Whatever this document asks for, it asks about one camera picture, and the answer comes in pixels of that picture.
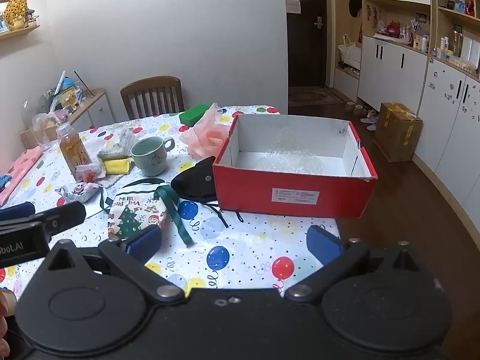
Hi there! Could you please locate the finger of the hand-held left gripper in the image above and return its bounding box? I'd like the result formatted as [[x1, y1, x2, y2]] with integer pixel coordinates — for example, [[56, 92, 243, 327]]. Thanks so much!
[[35, 200, 87, 230], [0, 201, 37, 223]]

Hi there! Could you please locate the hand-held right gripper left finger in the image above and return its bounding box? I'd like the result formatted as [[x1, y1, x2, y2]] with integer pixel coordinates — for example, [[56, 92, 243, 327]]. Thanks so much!
[[43, 226, 186, 304]]

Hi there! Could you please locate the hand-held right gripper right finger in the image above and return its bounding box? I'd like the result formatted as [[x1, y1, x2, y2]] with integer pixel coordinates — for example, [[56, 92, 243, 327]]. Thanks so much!
[[284, 225, 424, 304]]

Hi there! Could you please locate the christmas print drawstring bag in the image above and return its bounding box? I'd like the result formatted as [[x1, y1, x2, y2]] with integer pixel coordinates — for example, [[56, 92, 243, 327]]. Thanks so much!
[[107, 178, 196, 247]]

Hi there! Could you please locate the black cap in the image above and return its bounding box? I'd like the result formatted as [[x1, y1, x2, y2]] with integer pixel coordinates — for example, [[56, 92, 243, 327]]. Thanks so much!
[[170, 156, 244, 229]]

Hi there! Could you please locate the red cardboard shoe box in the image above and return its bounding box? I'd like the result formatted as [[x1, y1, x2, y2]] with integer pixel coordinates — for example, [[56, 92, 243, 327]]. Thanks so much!
[[212, 113, 379, 219]]

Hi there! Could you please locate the white fluffy cloth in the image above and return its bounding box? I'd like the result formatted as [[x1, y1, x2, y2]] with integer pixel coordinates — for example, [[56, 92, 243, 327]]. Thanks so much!
[[97, 127, 141, 189]]

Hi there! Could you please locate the person's left hand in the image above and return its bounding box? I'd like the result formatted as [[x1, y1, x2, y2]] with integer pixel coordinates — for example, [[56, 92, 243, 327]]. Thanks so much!
[[0, 289, 18, 350]]

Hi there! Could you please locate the crumpled printed wrapper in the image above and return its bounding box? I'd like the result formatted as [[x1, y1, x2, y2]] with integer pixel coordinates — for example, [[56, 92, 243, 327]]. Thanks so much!
[[55, 182, 102, 204]]

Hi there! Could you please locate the clear red snack wrapper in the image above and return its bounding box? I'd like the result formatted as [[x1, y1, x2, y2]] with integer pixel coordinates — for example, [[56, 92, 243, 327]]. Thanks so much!
[[75, 165, 99, 184]]

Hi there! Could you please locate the amber drink bottle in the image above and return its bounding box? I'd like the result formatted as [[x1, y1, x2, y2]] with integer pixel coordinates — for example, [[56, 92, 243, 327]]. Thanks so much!
[[56, 122, 94, 181]]

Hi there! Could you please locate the yellow sponge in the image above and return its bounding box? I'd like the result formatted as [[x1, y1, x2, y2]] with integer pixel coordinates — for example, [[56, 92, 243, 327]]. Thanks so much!
[[103, 157, 132, 175]]

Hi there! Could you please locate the grey-green ceramic mug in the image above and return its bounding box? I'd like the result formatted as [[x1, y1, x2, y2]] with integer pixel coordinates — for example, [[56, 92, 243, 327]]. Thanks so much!
[[130, 136, 176, 178]]

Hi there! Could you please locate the balloon print tablecloth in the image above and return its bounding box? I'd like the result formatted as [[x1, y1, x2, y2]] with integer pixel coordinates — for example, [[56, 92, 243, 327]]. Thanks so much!
[[0, 105, 340, 301]]

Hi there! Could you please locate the clear plastic bag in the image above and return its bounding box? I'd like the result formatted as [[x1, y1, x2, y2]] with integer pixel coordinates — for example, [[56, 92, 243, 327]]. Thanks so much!
[[32, 112, 62, 151]]

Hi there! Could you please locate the clear bubble wrap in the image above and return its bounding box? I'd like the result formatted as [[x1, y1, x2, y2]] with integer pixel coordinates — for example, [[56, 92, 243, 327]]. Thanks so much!
[[244, 127, 325, 175]]

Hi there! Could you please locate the wooden side cabinet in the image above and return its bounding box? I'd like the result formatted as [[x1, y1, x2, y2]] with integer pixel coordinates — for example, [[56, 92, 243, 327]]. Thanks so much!
[[20, 88, 115, 149]]

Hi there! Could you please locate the yellow blue toy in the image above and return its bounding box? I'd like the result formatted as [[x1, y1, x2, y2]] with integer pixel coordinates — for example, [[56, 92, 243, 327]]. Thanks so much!
[[52, 77, 81, 111]]

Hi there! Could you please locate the peach plastic bag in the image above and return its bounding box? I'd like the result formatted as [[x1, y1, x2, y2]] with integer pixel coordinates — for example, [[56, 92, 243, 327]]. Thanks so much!
[[179, 102, 235, 160]]

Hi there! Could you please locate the pair of light shoes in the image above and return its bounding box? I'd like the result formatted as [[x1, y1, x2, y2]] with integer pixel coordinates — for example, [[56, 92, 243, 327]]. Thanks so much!
[[360, 109, 380, 131]]

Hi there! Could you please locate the brown cardboard box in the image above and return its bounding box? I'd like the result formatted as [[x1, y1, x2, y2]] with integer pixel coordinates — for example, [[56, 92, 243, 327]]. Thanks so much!
[[374, 102, 424, 163]]

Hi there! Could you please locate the green block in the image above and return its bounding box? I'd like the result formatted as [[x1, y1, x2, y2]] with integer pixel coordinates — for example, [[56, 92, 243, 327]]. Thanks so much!
[[179, 104, 209, 126]]

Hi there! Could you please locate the patterned door mat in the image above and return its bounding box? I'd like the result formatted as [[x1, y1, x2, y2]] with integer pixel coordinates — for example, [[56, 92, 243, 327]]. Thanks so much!
[[288, 86, 344, 107]]

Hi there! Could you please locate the wooden chair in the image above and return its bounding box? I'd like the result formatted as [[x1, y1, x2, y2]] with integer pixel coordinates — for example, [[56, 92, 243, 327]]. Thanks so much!
[[120, 76, 185, 121]]

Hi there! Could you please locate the white cabinet with stickers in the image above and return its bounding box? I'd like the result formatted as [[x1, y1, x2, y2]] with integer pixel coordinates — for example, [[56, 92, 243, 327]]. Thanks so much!
[[414, 58, 480, 229]]

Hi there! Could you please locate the white lower cabinet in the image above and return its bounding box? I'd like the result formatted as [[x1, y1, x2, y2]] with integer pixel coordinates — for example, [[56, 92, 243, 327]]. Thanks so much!
[[357, 34, 429, 115]]

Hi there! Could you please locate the white tote bag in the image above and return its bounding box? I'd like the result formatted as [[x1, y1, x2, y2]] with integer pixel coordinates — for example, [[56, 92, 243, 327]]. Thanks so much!
[[337, 34, 362, 69]]

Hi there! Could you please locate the dark entrance door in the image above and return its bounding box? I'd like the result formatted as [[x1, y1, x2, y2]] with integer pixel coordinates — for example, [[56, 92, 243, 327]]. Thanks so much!
[[284, 0, 336, 89]]

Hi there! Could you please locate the golden sunflower ornament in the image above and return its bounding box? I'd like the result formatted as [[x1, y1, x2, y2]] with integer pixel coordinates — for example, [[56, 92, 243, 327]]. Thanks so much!
[[4, 0, 29, 31]]

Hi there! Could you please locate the wooden open shelf unit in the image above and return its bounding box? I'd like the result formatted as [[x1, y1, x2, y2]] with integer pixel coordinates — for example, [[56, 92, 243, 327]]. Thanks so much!
[[429, 0, 480, 79]]

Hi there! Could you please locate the wooden wall shelf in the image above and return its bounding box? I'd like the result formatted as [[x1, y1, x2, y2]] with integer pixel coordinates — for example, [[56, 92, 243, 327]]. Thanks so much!
[[0, 24, 41, 42]]

